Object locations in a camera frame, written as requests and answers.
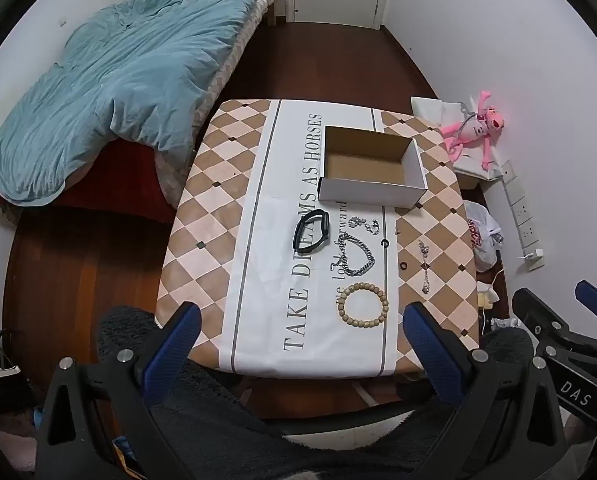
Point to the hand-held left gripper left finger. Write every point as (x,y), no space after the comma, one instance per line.
(178,340)

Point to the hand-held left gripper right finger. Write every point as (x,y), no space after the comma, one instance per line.
(423,340)

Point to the black wristband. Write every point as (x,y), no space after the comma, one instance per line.
(298,240)

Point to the white cardboard box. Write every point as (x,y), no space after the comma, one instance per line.
(373,180)

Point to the white charger plug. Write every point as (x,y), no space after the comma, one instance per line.
(533,257)

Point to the person's dark fleece trousers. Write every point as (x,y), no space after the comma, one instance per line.
(218,410)

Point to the white plastic bag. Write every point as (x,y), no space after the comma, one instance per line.
(483,240)

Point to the white power strip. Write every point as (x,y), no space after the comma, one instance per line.
(521,210)

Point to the brown cardboard box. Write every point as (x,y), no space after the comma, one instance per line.
(468,182)

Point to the bed with red base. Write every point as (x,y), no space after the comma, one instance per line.
(123,180)

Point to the checkered printed tablecloth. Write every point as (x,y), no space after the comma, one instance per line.
(273,185)

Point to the pink plush toy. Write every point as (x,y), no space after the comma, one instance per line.
(478,127)

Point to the white foam box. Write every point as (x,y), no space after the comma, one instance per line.
(428,110)

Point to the light blue duvet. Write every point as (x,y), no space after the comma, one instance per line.
(118,70)

